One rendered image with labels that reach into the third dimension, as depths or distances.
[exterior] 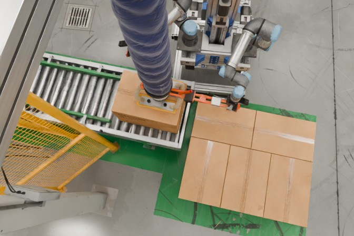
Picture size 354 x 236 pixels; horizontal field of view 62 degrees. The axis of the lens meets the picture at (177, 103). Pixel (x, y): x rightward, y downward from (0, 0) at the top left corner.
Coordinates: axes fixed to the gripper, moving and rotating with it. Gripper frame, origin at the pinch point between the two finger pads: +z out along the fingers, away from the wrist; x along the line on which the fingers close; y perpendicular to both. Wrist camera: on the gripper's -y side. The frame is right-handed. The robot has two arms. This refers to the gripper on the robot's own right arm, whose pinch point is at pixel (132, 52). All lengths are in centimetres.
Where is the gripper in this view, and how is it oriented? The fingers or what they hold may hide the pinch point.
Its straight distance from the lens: 251.6
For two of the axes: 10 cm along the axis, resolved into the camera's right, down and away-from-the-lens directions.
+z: 0.3, 2.9, 9.6
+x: 2.3, -9.3, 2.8
